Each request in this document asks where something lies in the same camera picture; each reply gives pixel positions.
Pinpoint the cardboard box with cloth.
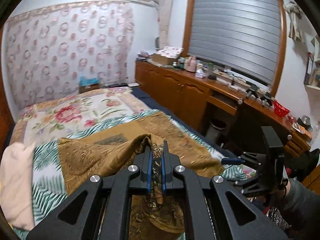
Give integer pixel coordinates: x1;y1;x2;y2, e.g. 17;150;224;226
151;46;183;66

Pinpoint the navy blue mattress sheet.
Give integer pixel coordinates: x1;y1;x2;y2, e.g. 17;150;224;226
132;87;237;158

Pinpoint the pink kettle jug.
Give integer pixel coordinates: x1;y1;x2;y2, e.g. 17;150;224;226
184;56;197;73

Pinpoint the cream pillow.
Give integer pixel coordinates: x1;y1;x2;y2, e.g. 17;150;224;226
1;142;35;231

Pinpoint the purple tissue pack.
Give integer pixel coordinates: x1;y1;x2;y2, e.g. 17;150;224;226
195;68;206;79

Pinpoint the long wooden sideboard cabinet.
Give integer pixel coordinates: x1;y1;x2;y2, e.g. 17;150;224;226
135;61;311;157

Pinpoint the floral bed blanket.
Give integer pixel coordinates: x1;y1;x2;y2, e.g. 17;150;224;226
9;87;149;146

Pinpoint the circle pattern sheer curtain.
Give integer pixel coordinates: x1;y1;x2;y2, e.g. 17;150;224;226
5;1;135;109

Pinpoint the red basket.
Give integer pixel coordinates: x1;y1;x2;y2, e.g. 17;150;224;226
273;100;290;118

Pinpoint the beige tied side curtain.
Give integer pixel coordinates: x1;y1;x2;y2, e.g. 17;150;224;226
158;0;172;49

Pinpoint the grey window roller blind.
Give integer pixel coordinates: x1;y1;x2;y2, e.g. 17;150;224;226
188;0;280;84

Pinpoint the blue tissue box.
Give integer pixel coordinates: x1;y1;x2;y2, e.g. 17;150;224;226
79;76;100;93

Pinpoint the palm leaf print sheet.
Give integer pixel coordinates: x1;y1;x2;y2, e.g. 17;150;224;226
13;109;255;239

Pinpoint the golden brown patterned garment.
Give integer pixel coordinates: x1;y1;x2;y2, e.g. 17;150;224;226
57;112;224;239

